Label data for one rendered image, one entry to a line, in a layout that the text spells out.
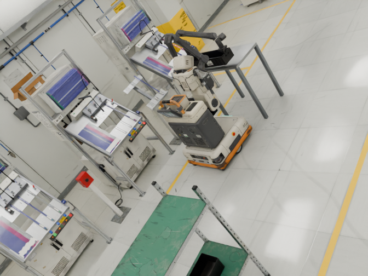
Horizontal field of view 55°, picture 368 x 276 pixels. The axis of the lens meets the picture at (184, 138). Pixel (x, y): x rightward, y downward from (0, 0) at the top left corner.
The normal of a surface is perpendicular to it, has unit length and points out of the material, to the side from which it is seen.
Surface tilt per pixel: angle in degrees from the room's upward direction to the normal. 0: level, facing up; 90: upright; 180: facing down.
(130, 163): 90
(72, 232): 90
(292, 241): 0
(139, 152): 90
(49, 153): 90
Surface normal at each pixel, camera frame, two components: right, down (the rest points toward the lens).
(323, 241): -0.54, -0.70
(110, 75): 0.68, -0.03
